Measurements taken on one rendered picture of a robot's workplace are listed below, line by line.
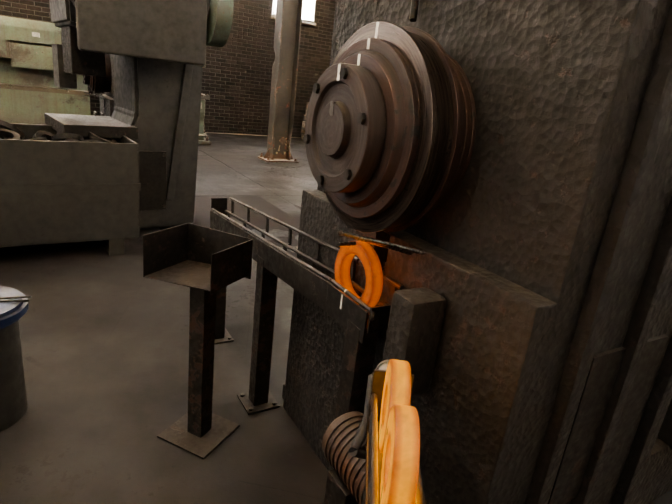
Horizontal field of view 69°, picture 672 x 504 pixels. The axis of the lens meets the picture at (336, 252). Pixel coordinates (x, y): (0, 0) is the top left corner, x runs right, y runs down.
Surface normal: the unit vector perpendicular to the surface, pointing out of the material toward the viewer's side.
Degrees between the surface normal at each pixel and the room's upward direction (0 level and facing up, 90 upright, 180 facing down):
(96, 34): 90
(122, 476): 1
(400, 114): 74
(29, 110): 90
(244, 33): 90
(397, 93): 61
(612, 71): 90
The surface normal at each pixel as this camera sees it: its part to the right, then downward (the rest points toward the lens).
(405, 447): 0.04, -0.60
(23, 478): 0.11, -0.94
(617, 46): -0.86, 0.07
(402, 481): -0.04, -0.11
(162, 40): 0.61, 0.31
